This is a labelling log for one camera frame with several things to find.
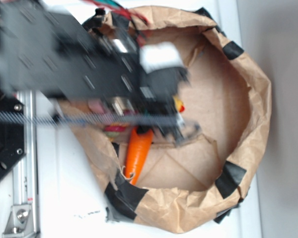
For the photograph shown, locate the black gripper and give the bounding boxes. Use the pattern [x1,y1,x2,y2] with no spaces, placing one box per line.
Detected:
[99,32,202,144]

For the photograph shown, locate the yellow rubber duck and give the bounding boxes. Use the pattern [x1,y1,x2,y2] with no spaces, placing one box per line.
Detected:
[173,95,185,113]

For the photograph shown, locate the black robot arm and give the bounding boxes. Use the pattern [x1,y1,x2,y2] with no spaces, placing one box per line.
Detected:
[0,0,201,144]

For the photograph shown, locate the orange plastic carrot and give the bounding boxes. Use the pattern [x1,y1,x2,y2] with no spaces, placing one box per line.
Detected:
[125,127,153,185]

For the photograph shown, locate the pink plush bunny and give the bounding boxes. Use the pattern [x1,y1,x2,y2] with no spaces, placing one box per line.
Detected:
[87,99,105,114]

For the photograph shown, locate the brown paper bag bin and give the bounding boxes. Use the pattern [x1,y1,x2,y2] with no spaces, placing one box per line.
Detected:
[72,6,272,234]

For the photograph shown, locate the multicoloured rope cane toy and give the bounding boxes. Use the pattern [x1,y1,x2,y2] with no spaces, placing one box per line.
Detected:
[103,123,128,141]

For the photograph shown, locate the white camera box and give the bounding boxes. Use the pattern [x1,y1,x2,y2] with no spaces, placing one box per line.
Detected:
[140,42,184,74]

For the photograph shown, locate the red and green cables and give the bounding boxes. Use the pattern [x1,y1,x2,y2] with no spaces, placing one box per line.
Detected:
[79,0,149,45]

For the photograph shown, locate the aluminium extrusion rail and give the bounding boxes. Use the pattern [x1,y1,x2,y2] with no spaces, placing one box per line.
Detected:
[11,90,40,238]

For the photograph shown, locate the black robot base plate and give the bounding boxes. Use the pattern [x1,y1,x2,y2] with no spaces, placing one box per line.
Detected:
[0,91,25,181]

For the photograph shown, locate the metal corner bracket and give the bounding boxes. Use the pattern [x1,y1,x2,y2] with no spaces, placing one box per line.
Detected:
[2,204,37,238]

